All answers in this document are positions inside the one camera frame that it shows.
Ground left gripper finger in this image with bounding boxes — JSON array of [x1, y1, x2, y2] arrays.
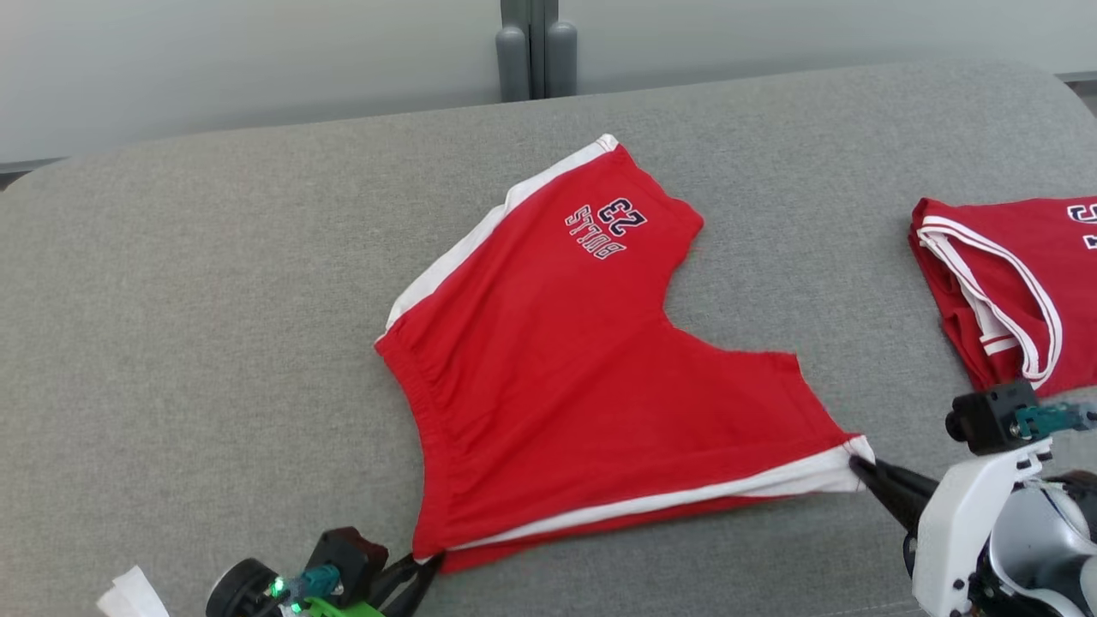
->
[[369, 553, 427, 605], [390, 555, 447, 617]]

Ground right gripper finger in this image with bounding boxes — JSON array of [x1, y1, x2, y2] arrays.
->
[[848, 457, 939, 511], [857, 473, 925, 536]]

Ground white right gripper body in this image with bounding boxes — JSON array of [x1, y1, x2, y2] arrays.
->
[[910, 437, 1055, 617]]

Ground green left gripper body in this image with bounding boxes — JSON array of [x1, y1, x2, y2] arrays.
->
[[296, 596, 387, 617]]

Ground red white-trimmed jersey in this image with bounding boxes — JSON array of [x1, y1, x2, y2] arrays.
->
[[908, 197, 1097, 399]]

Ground red shorts white side stripes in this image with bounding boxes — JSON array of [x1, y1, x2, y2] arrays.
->
[[375, 134, 877, 573]]

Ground white tape tag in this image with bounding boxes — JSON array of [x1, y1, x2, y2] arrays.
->
[[96, 566, 172, 617]]

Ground grey partition post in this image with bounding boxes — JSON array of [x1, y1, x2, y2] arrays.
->
[[495, 0, 578, 102]]

